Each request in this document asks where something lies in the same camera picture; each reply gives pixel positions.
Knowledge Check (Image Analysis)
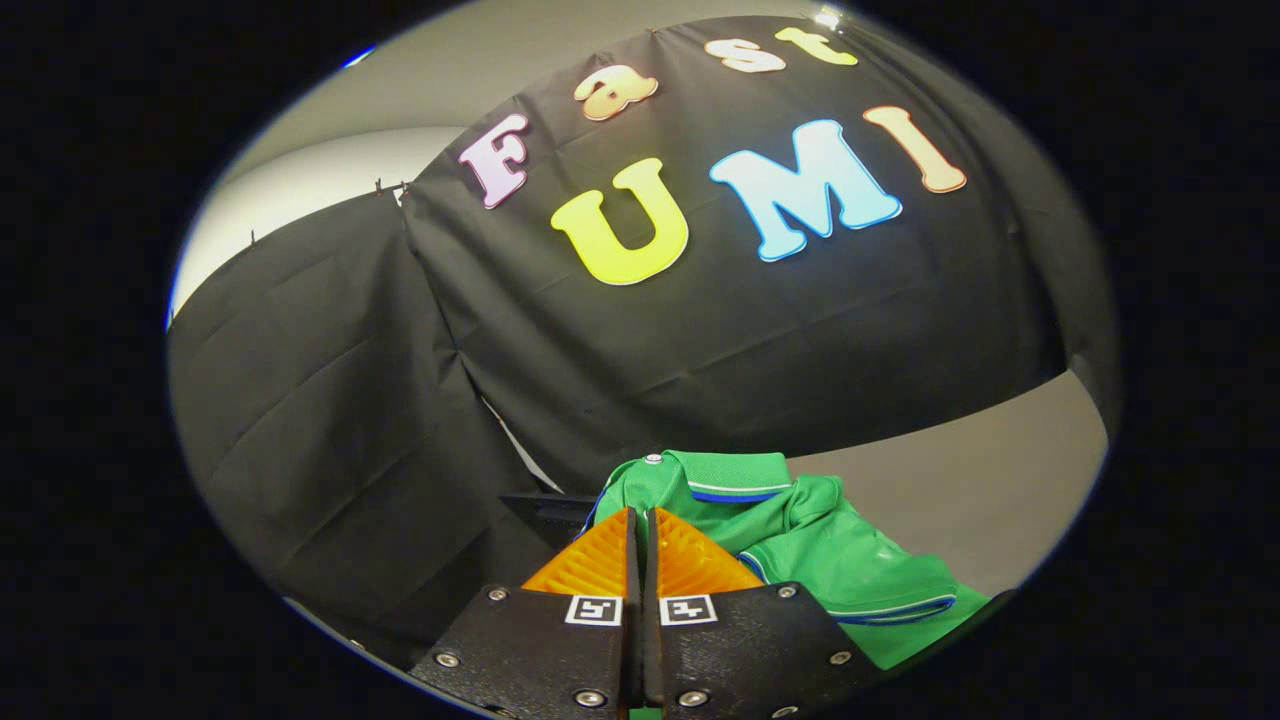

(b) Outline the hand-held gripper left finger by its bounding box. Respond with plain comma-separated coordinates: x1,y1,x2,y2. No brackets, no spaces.
410,507,643,720

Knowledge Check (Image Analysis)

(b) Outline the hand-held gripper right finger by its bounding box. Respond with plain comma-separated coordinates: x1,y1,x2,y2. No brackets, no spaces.
643,507,881,720

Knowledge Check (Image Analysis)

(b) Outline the dark washing machine lid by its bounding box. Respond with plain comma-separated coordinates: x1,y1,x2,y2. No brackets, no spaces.
498,492,603,551

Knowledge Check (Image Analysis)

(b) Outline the green polo shirt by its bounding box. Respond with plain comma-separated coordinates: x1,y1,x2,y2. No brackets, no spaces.
585,450,991,671

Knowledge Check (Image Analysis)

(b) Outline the beige cabinet with dark top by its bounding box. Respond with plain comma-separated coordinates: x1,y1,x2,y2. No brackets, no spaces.
788,370,1111,601

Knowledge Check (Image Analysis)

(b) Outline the black backdrop cloth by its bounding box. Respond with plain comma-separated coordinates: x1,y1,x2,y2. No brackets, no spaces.
165,15,1121,671

